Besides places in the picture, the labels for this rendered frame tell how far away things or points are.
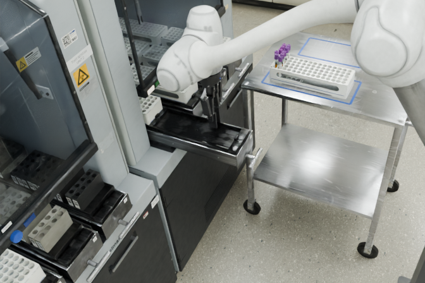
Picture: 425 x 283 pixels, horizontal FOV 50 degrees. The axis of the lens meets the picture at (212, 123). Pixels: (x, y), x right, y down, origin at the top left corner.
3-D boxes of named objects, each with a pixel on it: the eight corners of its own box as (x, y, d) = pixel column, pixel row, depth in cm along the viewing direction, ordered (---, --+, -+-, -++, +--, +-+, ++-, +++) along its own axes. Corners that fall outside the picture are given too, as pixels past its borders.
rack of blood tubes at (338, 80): (269, 80, 174) (269, 67, 169) (279, 66, 180) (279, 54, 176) (345, 99, 161) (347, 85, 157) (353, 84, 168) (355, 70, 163)
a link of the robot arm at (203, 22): (198, 42, 145) (179, 64, 136) (193, -3, 135) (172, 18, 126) (229, 47, 141) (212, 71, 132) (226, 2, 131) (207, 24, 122)
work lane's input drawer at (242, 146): (79, 122, 178) (73, 105, 172) (100, 102, 187) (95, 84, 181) (249, 175, 150) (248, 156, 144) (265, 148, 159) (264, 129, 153)
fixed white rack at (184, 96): (122, 89, 180) (118, 76, 176) (136, 75, 187) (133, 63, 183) (186, 106, 169) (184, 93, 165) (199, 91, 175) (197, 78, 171)
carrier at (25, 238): (50, 212, 134) (44, 199, 130) (55, 215, 133) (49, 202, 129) (23, 243, 127) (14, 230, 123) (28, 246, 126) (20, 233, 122)
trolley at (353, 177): (242, 212, 229) (233, 82, 175) (277, 153, 258) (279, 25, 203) (377, 263, 202) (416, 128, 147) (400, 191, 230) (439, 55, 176)
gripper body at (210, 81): (204, 59, 147) (207, 82, 154) (192, 74, 142) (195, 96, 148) (225, 64, 145) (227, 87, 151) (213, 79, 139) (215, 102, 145)
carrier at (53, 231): (68, 220, 132) (62, 207, 128) (73, 222, 131) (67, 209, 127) (41, 252, 124) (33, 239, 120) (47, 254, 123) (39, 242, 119)
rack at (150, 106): (85, 108, 173) (80, 95, 169) (100, 93, 180) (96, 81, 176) (149, 127, 162) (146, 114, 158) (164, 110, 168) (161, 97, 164)
